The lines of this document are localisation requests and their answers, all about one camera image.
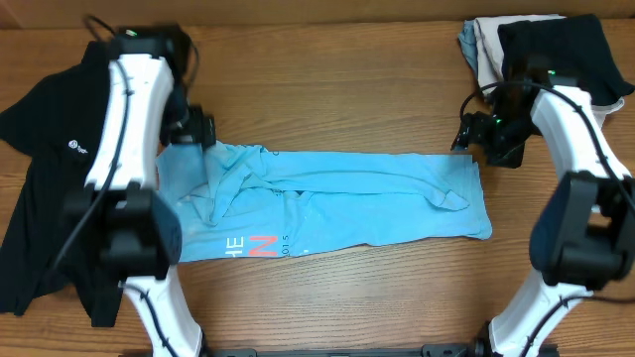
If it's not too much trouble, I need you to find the light blue printed t-shirt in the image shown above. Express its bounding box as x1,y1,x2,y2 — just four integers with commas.
156,143,492,262

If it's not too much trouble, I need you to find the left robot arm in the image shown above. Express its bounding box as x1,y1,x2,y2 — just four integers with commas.
52,24,216,356

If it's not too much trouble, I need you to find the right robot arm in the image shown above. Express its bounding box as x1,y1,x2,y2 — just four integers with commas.
451,56,634,356

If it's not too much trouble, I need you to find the folded beige garment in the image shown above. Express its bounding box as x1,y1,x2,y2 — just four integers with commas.
459,14,634,124

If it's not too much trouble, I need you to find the folded blue denim garment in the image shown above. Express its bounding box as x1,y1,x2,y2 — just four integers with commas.
457,20,498,87

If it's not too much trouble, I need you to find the folded black garment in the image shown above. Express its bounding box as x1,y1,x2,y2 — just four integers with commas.
497,14,634,106

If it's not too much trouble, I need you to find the black polo shirt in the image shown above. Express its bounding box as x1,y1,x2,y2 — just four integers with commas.
1,42,122,327

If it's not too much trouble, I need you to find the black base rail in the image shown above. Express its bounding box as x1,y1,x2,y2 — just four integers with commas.
200,343,495,357

